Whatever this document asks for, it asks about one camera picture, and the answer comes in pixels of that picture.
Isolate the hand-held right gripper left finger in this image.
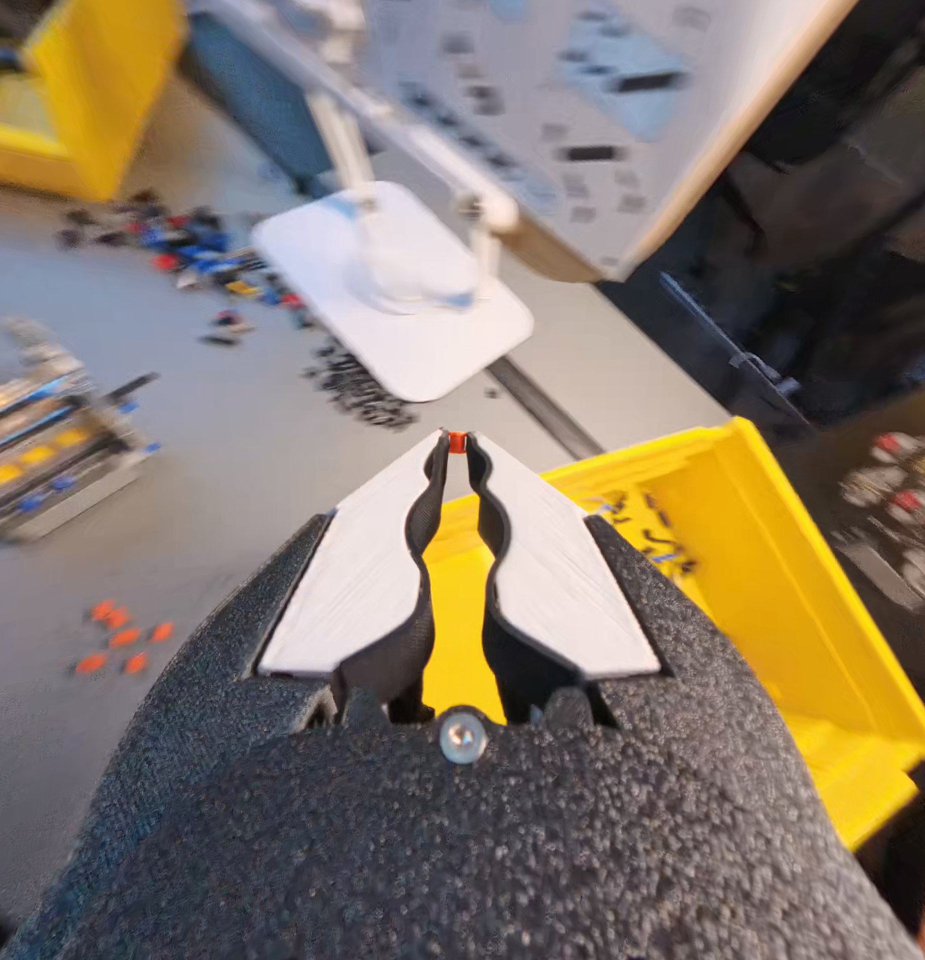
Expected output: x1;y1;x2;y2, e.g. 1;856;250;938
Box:
257;431;452;706

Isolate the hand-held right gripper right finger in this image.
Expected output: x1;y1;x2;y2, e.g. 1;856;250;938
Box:
466;432;663;709

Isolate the cluster of orange bushes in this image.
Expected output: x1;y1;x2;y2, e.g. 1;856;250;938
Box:
73;597;179;679

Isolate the toy brick engine model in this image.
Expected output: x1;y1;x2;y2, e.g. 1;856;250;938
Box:
0;315;161;544

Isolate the grey desk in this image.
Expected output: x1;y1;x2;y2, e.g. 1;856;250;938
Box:
0;75;734;931

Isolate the scatter of blue black pins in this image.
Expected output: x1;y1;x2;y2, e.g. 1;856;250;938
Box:
590;488;704;579

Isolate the pile of black pins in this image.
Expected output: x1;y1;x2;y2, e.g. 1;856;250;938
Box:
305;338;422;432

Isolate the white book stand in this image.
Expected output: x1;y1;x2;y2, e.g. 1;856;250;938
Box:
193;0;861;403

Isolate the black office chair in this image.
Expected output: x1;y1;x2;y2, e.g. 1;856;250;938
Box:
650;263;816;444

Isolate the black toy set box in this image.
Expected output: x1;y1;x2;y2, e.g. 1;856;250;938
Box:
830;428;925;609

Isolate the pile of coloured brick parts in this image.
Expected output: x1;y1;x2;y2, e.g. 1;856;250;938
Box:
58;188;314;349

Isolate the large yellow plastic bin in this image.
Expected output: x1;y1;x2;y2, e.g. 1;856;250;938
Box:
0;0;186;204

